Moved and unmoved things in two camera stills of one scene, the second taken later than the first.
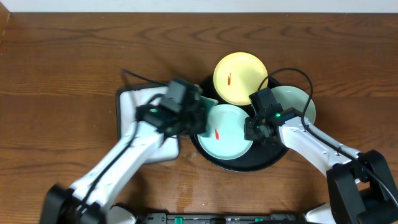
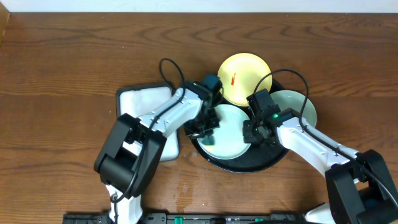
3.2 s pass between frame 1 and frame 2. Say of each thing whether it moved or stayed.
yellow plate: stayed
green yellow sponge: moved
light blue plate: stayed
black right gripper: stayed
